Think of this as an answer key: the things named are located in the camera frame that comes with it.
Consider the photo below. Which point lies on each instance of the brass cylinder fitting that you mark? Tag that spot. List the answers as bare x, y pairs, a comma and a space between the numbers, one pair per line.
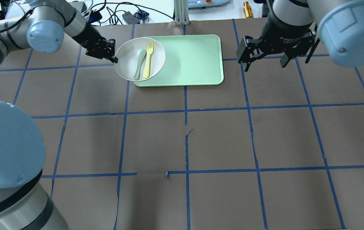
247, 10

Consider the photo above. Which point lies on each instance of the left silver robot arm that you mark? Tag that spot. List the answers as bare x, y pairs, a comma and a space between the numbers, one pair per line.
44, 26

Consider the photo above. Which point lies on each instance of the white round plate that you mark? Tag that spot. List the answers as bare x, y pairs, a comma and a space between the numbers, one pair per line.
127, 63

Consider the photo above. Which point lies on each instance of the grey green plastic spoon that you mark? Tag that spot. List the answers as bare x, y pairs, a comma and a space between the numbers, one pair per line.
140, 55

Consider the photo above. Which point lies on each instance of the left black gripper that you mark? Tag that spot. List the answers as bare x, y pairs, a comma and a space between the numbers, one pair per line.
84, 35

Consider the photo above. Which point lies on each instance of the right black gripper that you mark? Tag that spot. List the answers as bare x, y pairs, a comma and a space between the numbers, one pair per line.
282, 32

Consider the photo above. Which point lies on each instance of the light green tray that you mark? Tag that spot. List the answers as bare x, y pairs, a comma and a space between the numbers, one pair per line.
191, 60

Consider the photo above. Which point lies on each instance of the aluminium frame post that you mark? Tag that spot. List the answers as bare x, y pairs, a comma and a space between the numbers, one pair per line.
181, 12

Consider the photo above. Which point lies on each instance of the black power adapter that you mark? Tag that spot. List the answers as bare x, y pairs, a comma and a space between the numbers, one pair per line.
130, 18

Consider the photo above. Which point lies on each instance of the yellow plastic fork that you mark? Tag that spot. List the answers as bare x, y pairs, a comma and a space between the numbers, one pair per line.
149, 52

